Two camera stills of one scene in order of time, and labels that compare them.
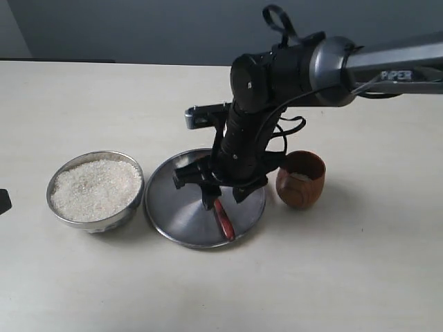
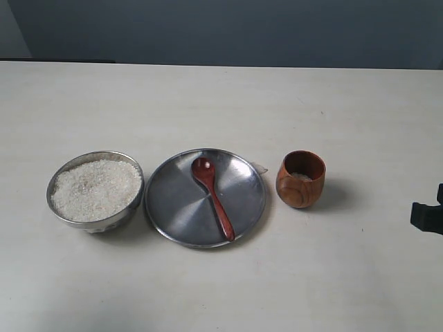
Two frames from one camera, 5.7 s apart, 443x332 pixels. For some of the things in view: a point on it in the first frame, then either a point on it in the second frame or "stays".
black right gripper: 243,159 -> 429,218
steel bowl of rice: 96,191 stays
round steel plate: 178,215 stays
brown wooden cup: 300,180 stays
